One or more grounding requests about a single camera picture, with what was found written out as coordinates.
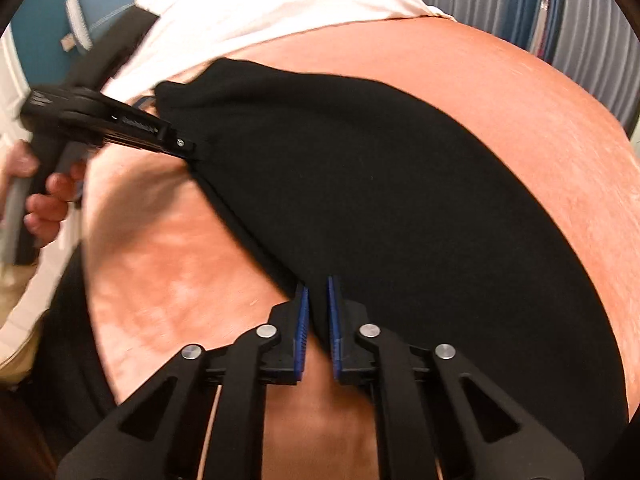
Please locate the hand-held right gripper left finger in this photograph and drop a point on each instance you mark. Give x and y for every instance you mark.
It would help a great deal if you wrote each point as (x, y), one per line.
(301, 330)

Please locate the orange plush blanket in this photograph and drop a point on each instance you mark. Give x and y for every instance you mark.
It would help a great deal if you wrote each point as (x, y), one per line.
(500, 120)

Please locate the white mesh headboard pad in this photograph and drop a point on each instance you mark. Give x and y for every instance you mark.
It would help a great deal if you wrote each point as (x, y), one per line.
(79, 22)

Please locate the white blanket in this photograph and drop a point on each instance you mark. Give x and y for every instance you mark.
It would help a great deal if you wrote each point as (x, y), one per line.
(280, 5)

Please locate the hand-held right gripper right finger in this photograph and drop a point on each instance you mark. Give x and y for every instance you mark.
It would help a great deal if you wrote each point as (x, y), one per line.
(334, 330)

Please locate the person's light clothing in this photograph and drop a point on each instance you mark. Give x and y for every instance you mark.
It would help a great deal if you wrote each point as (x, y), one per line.
(30, 310)

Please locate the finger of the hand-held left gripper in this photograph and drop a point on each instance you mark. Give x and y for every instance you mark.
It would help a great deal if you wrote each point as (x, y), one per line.
(150, 132)
(145, 102)

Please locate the blue curtain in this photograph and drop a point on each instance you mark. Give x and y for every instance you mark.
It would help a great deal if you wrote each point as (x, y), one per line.
(547, 5)

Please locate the black pants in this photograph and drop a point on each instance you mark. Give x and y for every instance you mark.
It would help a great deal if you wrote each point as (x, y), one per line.
(380, 200)

